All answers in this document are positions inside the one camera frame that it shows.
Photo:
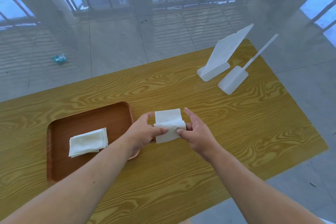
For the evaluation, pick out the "teal crumpled wrapper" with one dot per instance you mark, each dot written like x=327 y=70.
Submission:
x=59 y=58

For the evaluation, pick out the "white plastic upright stand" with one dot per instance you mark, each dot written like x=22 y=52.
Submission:
x=218 y=58
x=232 y=82

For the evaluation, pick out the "person's right forearm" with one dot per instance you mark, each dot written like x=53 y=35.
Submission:
x=257 y=195

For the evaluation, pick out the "small grey floor debris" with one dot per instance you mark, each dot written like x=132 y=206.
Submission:
x=313 y=184

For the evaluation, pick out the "brown wooden tray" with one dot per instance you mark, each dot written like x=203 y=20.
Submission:
x=78 y=124

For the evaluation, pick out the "person's leg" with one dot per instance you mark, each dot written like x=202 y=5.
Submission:
x=184 y=222

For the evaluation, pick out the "grey metal window railing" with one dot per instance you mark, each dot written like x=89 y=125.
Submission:
x=194 y=2

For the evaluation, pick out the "person's left forearm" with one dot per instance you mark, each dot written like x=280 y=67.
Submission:
x=65 y=192

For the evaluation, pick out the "person's right hand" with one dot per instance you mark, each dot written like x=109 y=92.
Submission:
x=200 y=137

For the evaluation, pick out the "person's left hand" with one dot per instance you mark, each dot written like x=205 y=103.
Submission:
x=141 y=134

